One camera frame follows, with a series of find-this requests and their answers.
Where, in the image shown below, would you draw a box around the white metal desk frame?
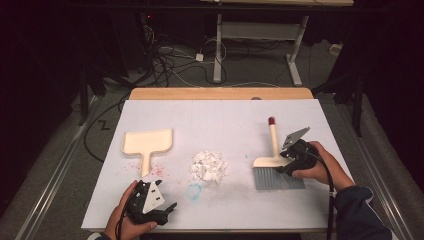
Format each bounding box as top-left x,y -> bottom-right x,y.
199,0 -> 355,87

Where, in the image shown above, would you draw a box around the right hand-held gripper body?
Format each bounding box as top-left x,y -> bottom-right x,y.
279,126 -> 320,177

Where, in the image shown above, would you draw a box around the cream plastic dustpan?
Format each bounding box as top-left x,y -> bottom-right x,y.
120,128 -> 174,178

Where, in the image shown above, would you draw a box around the wooden table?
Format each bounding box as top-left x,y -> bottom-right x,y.
128,87 -> 315,101

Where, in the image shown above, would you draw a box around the black metal stand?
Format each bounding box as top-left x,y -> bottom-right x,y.
312,64 -> 366,138
77,61 -> 108,127

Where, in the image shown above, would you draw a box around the right hand-held gripper black cable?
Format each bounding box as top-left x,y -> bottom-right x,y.
311,151 -> 337,240

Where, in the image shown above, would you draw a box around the left hand-held gripper black cable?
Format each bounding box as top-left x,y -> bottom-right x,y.
114,190 -> 138,240

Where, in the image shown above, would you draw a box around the hand-held gripper black cable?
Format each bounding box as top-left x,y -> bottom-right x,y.
311,151 -> 337,240
114,190 -> 138,240

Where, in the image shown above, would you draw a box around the white board table cover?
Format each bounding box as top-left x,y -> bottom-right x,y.
80,98 -> 355,231

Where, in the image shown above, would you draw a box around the white floor cable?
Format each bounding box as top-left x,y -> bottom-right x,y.
172,70 -> 279,89

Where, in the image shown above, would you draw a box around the metal floor rail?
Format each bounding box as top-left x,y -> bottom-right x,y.
334,102 -> 415,240
14,95 -> 98,240

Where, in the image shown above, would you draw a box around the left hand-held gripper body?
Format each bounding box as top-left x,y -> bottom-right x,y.
125,179 -> 170,226

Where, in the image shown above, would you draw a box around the person's right hand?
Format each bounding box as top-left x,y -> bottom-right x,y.
291,140 -> 356,193

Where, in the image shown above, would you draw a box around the pile of white paper scraps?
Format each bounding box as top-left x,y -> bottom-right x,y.
189,150 -> 231,185

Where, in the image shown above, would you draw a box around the tangle of black floor cables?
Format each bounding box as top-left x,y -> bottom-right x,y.
141,24 -> 228,88

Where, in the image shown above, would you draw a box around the long black floor cable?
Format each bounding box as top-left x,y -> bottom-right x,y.
83,94 -> 132,164

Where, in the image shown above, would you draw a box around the cream hand brush grey bristles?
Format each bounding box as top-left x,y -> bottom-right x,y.
252,116 -> 307,191

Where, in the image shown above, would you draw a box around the person's left hand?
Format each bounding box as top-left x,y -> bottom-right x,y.
103,184 -> 159,240

